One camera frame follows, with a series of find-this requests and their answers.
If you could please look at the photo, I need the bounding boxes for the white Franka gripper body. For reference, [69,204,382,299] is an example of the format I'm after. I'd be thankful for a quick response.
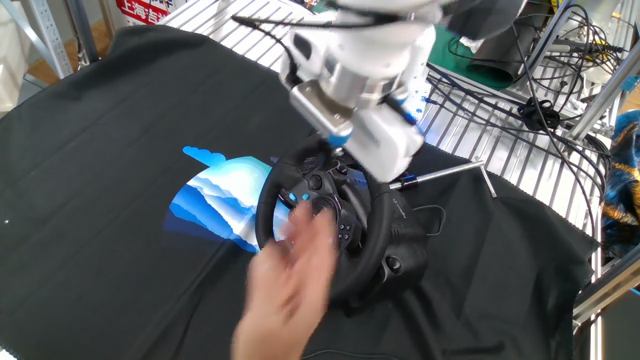
[278,28,427,185]

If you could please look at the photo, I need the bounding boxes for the black racing steering wheel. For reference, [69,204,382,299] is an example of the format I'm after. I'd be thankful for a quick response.
[254,133,394,305]

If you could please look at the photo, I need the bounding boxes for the person forearm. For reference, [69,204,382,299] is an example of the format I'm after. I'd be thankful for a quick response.
[230,324,307,360]

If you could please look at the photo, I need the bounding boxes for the black Logitech wheel base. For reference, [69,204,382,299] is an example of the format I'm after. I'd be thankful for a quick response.
[344,169,432,317]

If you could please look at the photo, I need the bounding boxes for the person hand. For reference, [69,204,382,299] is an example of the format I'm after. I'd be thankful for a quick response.
[233,198,342,344]

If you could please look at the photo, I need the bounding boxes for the black metal C-clamp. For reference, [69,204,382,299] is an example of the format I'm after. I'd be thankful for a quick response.
[387,158,499,200]

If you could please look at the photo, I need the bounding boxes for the green mat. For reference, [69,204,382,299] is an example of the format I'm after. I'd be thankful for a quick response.
[426,27,516,92]

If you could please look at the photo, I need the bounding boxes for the crumpled white paper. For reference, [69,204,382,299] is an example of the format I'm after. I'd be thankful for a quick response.
[457,34,488,54]

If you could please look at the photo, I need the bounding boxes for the black rolled mat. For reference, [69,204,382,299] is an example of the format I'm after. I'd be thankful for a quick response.
[466,29,552,86]

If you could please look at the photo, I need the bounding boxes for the blue and gold fabric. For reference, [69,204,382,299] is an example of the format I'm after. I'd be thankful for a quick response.
[599,109,640,261]

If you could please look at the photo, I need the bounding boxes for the aluminium extrusion beam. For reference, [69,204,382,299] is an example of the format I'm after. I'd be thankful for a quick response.
[572,257,640,326]

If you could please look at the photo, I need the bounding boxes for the red and white sign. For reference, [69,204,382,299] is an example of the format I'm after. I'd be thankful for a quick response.
[115,0,175,26]

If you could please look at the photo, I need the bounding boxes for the black cloth with blue print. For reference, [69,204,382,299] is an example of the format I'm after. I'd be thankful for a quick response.
[0,24,601,360]

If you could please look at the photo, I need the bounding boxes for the dark metal pole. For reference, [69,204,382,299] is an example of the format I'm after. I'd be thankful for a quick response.
[66,0,101,65]

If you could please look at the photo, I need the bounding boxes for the silver depth camera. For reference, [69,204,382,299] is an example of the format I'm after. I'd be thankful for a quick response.
[288,79,355,149]

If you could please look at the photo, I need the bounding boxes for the thin black cable loop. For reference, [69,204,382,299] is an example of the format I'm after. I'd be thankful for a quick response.
[412,203,447,238]

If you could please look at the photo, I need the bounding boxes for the black cable knot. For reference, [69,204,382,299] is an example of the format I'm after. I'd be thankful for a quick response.
[516,96,562,132]

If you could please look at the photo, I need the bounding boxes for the black camera cable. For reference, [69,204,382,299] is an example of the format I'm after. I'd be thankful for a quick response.
[230,14,302,86]

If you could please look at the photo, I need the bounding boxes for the grey metal post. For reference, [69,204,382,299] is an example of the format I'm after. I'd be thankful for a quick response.
[522,0,577,76]

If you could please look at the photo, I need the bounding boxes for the long thin black cable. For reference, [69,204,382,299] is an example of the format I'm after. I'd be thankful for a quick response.
[299,348,401,360]

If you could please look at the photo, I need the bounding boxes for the perforated steel post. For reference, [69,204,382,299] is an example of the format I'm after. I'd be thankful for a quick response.
[13,0,75,80]

